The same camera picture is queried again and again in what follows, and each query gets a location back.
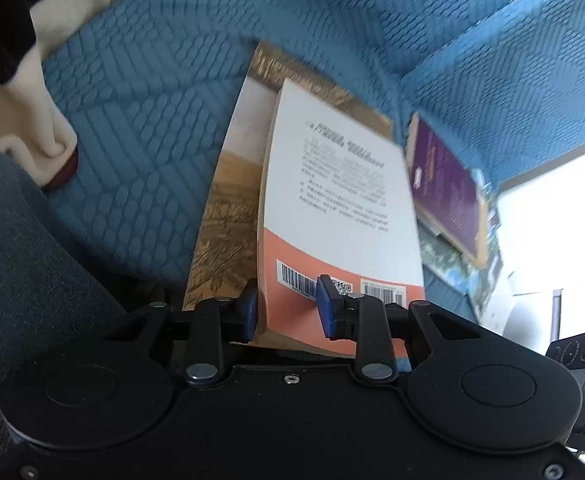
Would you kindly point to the grey metal rail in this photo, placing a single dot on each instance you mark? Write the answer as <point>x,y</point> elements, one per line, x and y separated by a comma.
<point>556,320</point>

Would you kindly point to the white and orange book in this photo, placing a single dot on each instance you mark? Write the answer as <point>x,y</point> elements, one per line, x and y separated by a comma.
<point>332,185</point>

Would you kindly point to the tan painting cover book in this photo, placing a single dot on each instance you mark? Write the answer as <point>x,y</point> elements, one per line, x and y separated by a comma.
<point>232,210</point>

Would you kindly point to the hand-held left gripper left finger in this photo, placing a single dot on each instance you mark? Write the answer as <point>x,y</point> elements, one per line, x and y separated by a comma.
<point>248,310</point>

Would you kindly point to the purple book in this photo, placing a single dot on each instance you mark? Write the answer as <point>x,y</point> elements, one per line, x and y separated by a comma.
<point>447,195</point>

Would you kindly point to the photo cover booklet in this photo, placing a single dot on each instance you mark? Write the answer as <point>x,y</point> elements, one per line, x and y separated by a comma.
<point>492,300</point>
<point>447,260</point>

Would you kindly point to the blue textured seat cushion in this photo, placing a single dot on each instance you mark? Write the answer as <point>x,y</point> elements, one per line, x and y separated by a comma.
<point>147,135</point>
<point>497,110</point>

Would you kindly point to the red white black striped blanket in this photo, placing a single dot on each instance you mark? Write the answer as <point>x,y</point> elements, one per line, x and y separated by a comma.
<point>22,85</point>

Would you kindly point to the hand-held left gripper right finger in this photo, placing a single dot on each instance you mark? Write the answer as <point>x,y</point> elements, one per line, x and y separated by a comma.
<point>326,305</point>

